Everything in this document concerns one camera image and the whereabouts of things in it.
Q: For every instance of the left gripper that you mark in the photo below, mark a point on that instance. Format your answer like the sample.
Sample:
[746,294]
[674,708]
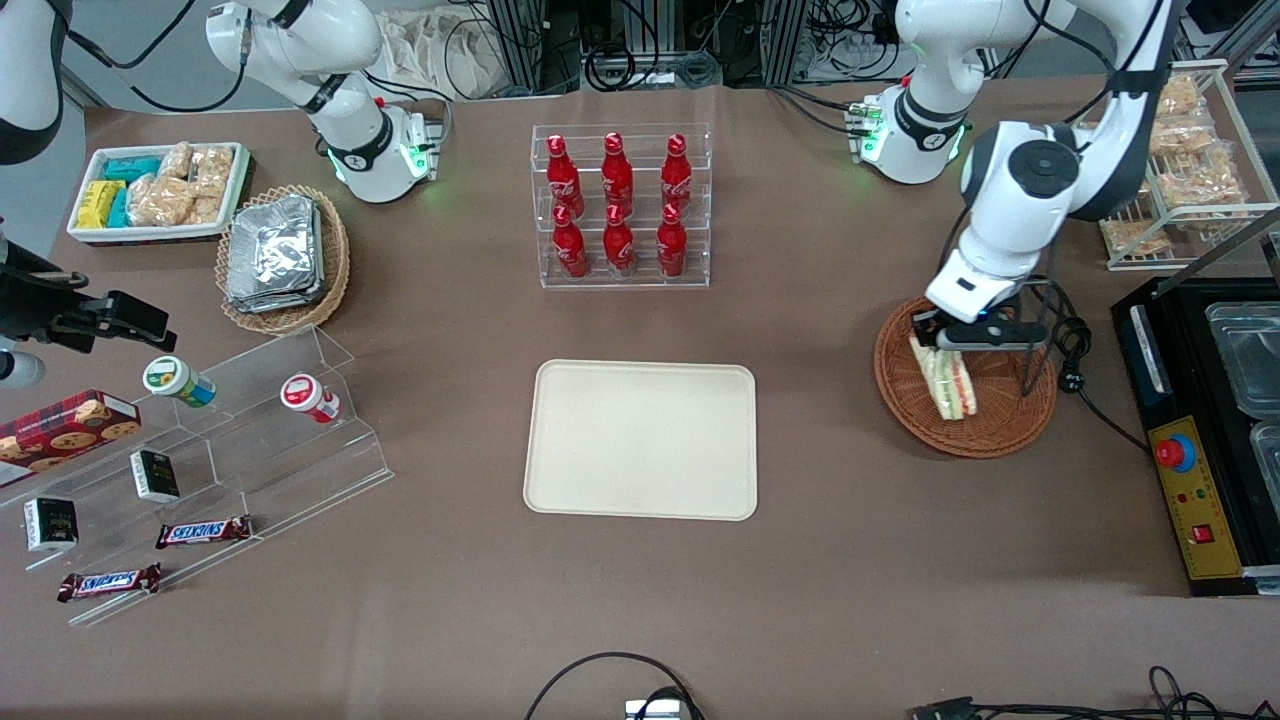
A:
[926,327]

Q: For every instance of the triangular sandwich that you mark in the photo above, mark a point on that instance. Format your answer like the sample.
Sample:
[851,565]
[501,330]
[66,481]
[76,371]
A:
[950,385]

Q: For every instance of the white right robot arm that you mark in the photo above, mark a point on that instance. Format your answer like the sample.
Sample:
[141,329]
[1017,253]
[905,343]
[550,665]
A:
[350,130]

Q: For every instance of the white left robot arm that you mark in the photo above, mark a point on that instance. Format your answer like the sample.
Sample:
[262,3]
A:
[1040,170]

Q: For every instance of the white rectangular snack tray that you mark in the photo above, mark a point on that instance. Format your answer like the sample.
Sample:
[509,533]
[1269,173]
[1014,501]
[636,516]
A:
[150,233]

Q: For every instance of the round brown wicker basket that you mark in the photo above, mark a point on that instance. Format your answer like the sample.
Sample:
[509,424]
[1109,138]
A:
[1000,420]

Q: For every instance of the oval light wicker basket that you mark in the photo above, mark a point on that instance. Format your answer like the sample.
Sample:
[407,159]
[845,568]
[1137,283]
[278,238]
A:
[335,270]

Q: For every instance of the beige plastic tray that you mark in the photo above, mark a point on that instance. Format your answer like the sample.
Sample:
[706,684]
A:
[640,440]

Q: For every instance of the green lid yogurt cup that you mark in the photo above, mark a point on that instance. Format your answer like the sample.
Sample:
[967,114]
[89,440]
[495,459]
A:
[175,380]

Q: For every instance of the yellow snack packet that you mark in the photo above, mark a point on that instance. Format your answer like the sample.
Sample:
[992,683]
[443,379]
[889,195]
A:
[98,205]

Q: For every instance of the teal snack packet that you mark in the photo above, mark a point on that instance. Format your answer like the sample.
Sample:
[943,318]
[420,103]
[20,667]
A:
[132,168]
[119,210]

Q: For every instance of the clear bag of rice crackers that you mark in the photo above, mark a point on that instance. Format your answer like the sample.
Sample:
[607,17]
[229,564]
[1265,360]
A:
[207,210]
[176,160]
[212,170]
[160,200]

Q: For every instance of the red tartan cookie box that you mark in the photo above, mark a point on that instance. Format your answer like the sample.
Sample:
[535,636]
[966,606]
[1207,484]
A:
[60,435]

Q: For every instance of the stack of silver foil packs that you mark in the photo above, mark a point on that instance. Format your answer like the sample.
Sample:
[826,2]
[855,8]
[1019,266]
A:
[275,255]

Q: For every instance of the small black box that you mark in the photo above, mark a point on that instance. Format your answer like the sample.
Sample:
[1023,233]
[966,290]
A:
[50,524]
[155,476]

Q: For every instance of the bagged brown snack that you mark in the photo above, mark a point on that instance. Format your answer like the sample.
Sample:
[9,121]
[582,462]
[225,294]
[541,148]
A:
[1180,95]
[1135,236]
[1185,135]
[1205,188]

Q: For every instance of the red lid yogurt cup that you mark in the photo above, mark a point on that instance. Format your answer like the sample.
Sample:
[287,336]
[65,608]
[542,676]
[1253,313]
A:
[305,395]

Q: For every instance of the clear acrylic stepped shelf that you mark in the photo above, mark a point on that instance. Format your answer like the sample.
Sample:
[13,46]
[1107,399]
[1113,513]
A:
[290,470]

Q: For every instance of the brown snickers bar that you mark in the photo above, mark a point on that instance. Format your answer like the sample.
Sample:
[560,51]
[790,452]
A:
[110,582]
[205,532]

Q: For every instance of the black appliance with yellow panel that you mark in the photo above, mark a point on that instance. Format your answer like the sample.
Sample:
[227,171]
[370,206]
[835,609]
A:
[1190,400]

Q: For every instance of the red emergency stop button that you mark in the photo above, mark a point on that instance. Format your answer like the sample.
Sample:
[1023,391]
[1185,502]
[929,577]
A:
[1175,453]

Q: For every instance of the grey metal bar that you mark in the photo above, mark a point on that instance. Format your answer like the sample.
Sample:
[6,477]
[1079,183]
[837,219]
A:
[1225,238]

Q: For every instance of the large clear glass container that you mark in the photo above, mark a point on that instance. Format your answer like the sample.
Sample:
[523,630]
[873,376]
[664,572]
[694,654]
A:
[1250,360]

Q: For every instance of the red cola bottle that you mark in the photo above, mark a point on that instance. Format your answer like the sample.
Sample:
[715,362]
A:
[672,248]
[563,180]
[619,248]
[570,250]
[677,175]
[617,175]

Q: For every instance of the small clear glass container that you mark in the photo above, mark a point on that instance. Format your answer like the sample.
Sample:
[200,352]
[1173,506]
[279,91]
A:
[1268,455]

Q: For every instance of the clear acrylic bottle rack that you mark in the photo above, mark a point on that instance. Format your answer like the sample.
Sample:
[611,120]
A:
[640,283]

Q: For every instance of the white cloth bag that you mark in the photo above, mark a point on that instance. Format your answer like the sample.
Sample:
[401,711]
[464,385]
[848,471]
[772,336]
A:
[440,55]

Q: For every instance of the small silver device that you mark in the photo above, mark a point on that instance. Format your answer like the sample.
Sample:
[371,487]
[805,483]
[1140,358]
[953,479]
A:
[655,710]

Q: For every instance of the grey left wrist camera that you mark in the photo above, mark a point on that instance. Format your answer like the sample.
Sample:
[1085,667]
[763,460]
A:
[995,335]

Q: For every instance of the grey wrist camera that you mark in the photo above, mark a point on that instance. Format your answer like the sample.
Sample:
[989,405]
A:
[18,369]
[995,335]

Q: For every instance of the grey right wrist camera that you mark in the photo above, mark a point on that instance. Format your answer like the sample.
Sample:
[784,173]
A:
[18,369]

